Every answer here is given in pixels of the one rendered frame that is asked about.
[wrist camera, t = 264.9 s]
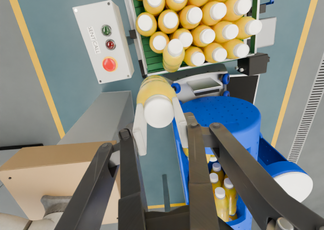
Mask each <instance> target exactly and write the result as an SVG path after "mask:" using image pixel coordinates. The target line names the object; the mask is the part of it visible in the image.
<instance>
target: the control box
mask: <svg viewBox="0 0 324 230"><path fill-rule="evenodd" d="M72 9H73V12H74V14H75V17H76V20H77V23H78V25H79V28H80V31H81V34H82V37H83V40H84V43H85V46H86V49H87V51H88V54H89V57H90V60H91V62H92V65H93V68H94V71H95V74H96V77H97V80H98V83H99V84H102V83H106V82H112V81H118V80H124V79H128V78H131V77H132V74H133V72H134V67H133V63H132V59H131V55H130V51H129V47H128V43H127V39H126V35H125V31H124V27H123V23H122V18H121V14H120V10H119V7H118V6H117V5H116V4H115V3H113V1H111V0H107V1H102V2H97V3H92V4H87V5H82V6H77V7H73V8H72ZM104 26H108V27H109V28H110V31H111V32H110V34H109V35H104V34H103V32H102V27H104ZM90 27H92V28H90ZM89 30H91V31H89ZM92 30H93V31H92ZM92 33H93V34H92ZM91 35H92V37H91ZM94 38H95V39H94ZM107 41H113V42H114V44H115V46H114V48H113V49H109V48H108V47H107V46H106V43H107ZM95 46H96V48H95ZM97 46H98V47H97ZM97 51H98V52H97ZM106 58H111V59H113V60H114V61H115V63H116V67H115V69H114V70H113V71H107V70H105V69H104V68H103V61H104V60H105V59H106Z"/></svg>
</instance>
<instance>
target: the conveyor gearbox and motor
mask: <svg viewBox="0 0 324 230"><path fill-rule="evenodd" d="M259 21H261V23H262V29H261V30H260V32H259V33H258V35H257V48H261V47H266V46H272V45H273V44H274V42H275V41H274V38H275V29H276V21H277V18H276V17H268V18H262V19H259Z"/></svg>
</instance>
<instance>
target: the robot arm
mask: <svg viewBox="0 0 324 230"><path fill-rule="evenodd" d="M172 103H173V108H174V113H175V115H174V116H175V121H176V125H177V129H178V133H179V137H180V141H181V144H182V147H183V148H188V153H189V204H188V205H183V206H181V207H179V208H176V209H174V210H172V211H170V212H158V211H149V210H148V205H147V199H146V194H145V188H144V183H143V177H142V172H141V166H140V161H139V156H138V153H139V155H140V156H143V155H146V153H147V122H146V120H145V117H144V108H143V104H142V103H138V104H137V106H136V112H135V120H134V122H133V123H128V124H127V125H126V127H125V128H123V129H121V130H119V131H118V133H117V134H118V137H119V139H120V142H119V143H117V144H114V145H112V143H110V142H107V143H104V144H102V145H101V146H100V147H99V148H98V150H97V152H96V153H95V155H94V157H93V159H92V161H91V163H90V164H89V166H88V168H87V170H86V172H85V173H84V175H83V177H82V179H81V181H80V183H79V184H78V186H77V188H76V190H75V192H74V193H73V195H72V196H50V195H43V196H42V198H41V200H40V202H41V203H42V204H43V206H44V210H45V214H44V216H43V219H40V220H29V219H25V218H22V217H19V216H14V215H10V214H5V213H0V230H100V228H101V224H102V221H103V218H104V215H105V212H106V208H107V205H108V202H109V199H110V196H111V192H112V189H113V186H114V183H115V179H116V176H117V173H118V170H119V167H120V182H121V198H120V199H119V200H118V230H234V229H233V228H232V227H231V226H229V225H228V224H227V223H226V222H225V221H223V220H222V219H221V218H220V217H218V216H217V211H216V204H215V199H214V193H213V187H212V183H211V180H210V175H209V169H208V163H207V158H206V152H205V148H211V151H212V152H213V154H214V155H215V157H216V159H217V160H218V162H219V163H220V165H221V167H222V168H223V170H224V171H225V173H226V175H227V176H228V178H229V179H230V181H231V183H232V184H233V186H234V187H235V189H236V191H237V192H238V194H239V196H240V197H241V199H242V201H243V202H244V204H245V205H246V207H247V209H248V210H249V212H250V214H251V215H252V217H253V218H254V220H255V221H256V223H257V224H258V226H259V227H260V229H261V230H324V218H322V217H321V216H319V215H318V214H316V213H315V212H314V211H312V210H310V209H309V208H308V207H306V206H305V205H303V204H302V203H300V202H299V201H297V200H296V199H294V198H293V197H292V196H290V195H289V194H288V193H287V192H286V191H285V190H284V189H283V188H282V187H281V186H280V185H279V184H278V183H277V182H276V181H275V179H274V178H273V177H272V176H271V175H270V174H269V173H268V172H267V171H266V170H265V169H264V168H263V167H262V166H261V164H260V163H259V162H258V161H257V160H256V159H255V158H254V157H253V156H252V155H251V154H250V153H249V152H248V151H247V150H246V148H245V147H244V146H243V145H242V144H241V143H240V142H239V141H238V140H237V139H236V138H235V137H234V136H233V135H232V133H231V132H230V131H229V130H228V129H227V128H226V127H225V126H224V125H223V124H221V123H219V122H214V123H212V124H210V125H209V127H202V126H201V125H200V124H199V123H198V122H197V120H196V118H195V116H194V114H193V113H191V112H186V113H183V111H182V108H181V106H180V103H179V100H178V98H177V97H176V96H175V97H172Z"/></svg>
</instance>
